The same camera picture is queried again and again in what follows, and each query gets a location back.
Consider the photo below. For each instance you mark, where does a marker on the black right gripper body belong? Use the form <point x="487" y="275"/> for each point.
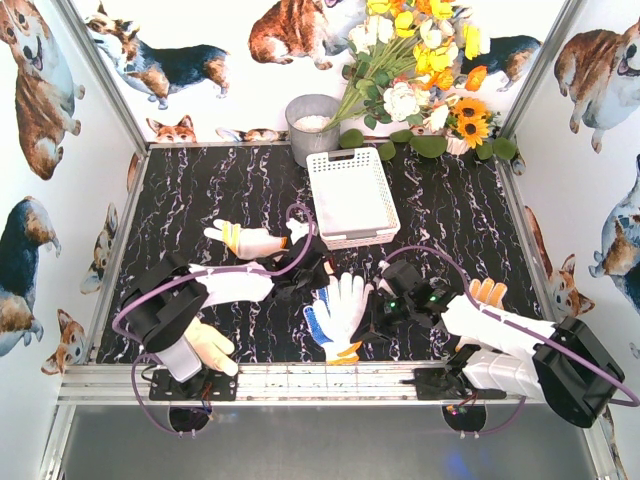
<point x="382" y="310"/>

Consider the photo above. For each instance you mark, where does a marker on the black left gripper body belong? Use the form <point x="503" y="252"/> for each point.
<point x="310" y="265"/>

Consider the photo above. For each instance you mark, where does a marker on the blue dotted white glove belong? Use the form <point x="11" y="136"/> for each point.
<point x="335" y="315"/>

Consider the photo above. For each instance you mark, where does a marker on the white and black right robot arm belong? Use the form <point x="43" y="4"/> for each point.
<point x="562" y="364"/>

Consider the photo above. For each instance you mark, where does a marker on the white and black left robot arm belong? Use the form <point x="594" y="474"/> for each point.
<point x="161" y="309"/>

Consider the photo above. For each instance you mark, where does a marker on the white plastic storage basket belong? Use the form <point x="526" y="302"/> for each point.
<point x="352" y="199"/>

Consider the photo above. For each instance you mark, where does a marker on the white glove with yellow stripes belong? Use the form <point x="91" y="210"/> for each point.
<point x="245" y="243"/>

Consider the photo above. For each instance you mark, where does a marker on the yellow dotted glove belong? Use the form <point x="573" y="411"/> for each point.
<point x="488" y="292"/>

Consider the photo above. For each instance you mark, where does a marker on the cream leather glove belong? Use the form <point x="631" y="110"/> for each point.
<point x="213" y="349"/>

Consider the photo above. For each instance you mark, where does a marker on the grey metal bucket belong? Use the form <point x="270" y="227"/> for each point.
<point x="307" y="117"/>

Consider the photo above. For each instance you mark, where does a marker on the artificial flower bouquet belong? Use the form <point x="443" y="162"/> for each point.
<point x="420" y="63"/>

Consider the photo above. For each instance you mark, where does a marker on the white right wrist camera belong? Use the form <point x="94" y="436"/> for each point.
<point x="382" y="286"/>

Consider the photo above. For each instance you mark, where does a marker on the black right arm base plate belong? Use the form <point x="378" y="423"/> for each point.
<point x="442" y="384"/>

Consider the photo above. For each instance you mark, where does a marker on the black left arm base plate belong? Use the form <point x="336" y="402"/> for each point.
<point x="207" y="384"/>

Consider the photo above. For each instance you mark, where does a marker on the aluminium front rail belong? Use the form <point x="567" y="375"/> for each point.
<point x="369" y="382"/>

